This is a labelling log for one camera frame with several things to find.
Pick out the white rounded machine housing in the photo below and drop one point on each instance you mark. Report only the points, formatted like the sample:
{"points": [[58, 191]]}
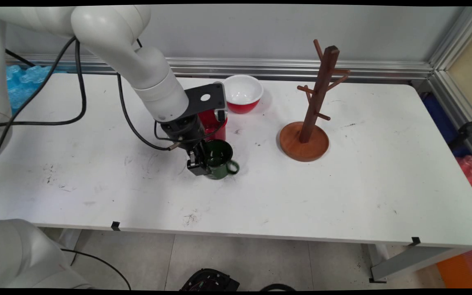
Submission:
{"points": [[19, 258]]}

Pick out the blue box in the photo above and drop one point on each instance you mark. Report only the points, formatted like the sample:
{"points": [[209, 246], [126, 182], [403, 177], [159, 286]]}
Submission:
{"points": [[436, 119]]}

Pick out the long aluminium wall rail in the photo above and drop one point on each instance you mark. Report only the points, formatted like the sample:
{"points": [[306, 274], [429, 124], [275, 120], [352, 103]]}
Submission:
{"points": [[285, 67]]}

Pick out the green enamel mug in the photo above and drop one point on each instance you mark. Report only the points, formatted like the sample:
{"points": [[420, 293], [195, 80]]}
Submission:
{"points": [[219, 170]]}

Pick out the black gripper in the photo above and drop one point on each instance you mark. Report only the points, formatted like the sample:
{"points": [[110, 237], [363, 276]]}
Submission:
{"points": [[182, 131]]}

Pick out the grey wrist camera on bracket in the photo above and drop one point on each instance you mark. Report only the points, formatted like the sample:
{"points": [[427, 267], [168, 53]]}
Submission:
{"points": [[197, 108]]}

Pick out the aluminium frame with post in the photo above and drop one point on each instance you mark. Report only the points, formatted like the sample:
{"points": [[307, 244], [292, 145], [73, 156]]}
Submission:
{"points": [[451, 41]]}

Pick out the red plastic bag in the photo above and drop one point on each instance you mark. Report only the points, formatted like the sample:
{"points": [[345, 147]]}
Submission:
{"points": [[471, 172]]}

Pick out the brown wooden mug tree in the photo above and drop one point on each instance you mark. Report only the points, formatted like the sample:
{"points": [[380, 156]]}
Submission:
{"points": [[303, 145]]}

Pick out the beige wooden board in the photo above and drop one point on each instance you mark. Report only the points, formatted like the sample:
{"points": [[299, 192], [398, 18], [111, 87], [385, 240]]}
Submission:
{"points": [[471, 69]]}

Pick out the red enamel mug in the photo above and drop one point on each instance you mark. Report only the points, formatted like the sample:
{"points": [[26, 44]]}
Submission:
{"points": [[209, 123]]}

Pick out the black stand pole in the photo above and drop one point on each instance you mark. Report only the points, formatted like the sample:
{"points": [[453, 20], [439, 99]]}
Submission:
{"points": [[467, 129]]}

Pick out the grey metal table leg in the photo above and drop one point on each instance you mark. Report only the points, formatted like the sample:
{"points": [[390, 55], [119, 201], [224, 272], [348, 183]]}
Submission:
{"points": [[408, 262], [70, 241]]}

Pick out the blue plastic sheet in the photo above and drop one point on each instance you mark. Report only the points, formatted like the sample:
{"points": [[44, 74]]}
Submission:
{"points": [[23, 88]]}

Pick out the white bowl with red outside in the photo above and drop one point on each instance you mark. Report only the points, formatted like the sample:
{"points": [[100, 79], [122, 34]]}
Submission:
{"points": [[242, 90]]}

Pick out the black table edge clip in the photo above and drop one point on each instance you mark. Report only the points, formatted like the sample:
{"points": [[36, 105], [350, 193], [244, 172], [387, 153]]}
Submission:
{"points": [[415, 241], [115, 225]]}

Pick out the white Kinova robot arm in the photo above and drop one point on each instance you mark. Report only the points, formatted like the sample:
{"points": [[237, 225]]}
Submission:
{"points": [[113, 32]]}

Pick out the orange box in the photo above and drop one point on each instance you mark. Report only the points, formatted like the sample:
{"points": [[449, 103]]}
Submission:
{"points": [[461, 270]]}

